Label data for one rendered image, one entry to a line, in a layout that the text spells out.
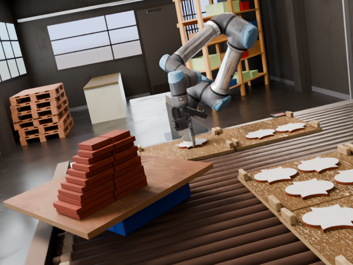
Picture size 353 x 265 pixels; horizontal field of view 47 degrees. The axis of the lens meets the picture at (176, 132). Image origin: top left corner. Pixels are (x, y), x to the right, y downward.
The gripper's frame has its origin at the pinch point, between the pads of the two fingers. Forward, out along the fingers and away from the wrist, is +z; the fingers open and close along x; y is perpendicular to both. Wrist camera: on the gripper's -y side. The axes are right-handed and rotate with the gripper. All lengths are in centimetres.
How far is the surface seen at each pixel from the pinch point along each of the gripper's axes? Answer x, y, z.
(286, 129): 13.0, -42.4, -0.4
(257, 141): 17.7, -26.2, 0.7
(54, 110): -551, 150, 43
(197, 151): 12.7, 0.6, 0.7
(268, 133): 13.4, -33.5, -0.4
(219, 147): 14.0, -9.8, 0.7
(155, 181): 67, 24, -10
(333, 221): 99, -17, 0
